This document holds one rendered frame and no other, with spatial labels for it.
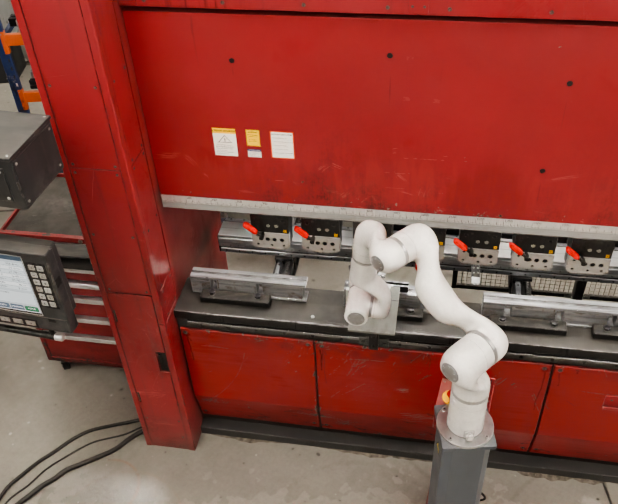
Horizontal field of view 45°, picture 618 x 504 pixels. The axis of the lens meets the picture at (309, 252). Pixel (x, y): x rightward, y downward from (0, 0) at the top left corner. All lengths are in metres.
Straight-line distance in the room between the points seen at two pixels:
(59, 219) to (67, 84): 1.23
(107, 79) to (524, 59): 1.30
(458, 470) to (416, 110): 1.22
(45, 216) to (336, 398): 1.60
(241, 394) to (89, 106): 1.59
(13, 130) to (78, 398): 2.06
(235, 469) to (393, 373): 0.96
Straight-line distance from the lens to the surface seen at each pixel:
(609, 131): 2.64
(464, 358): 2.28
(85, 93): 2.57
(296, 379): 3.39
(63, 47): 2.52
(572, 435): 3.55
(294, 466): 3.73
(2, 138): 2.44
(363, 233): 2.42
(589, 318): 3.19
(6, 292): 2.73
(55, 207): 3.79
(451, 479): 2.76
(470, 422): 2.54
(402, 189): 2.74
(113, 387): 4.19
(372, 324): 2.92
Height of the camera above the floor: 3.11
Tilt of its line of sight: 41 degrees down
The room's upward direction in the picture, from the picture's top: 3 degrees counter-clockwise
